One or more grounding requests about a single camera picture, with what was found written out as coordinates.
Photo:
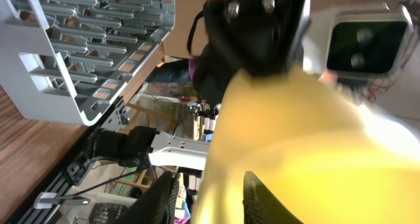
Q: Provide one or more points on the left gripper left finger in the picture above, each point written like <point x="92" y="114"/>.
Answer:
<point x="156" y="205"/>

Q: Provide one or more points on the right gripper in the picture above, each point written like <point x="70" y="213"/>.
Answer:
<point x="262" y="37"/>

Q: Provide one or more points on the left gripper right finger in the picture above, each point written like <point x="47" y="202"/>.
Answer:
<point x="261" y="206"/>

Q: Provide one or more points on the yellow plastic cup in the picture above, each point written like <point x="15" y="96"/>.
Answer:
<point x="324" y="158"/>

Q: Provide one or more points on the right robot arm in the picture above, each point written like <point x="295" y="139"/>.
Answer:
<point x="144" y="147"/>

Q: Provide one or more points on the grey dishwasher rack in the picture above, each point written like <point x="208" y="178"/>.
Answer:
<point x="69" y="60"/>

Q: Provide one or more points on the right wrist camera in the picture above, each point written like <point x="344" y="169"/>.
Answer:
<point x="357" y="41"/>

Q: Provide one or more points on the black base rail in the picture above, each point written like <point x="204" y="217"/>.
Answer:
<point x="70" y="171"/>

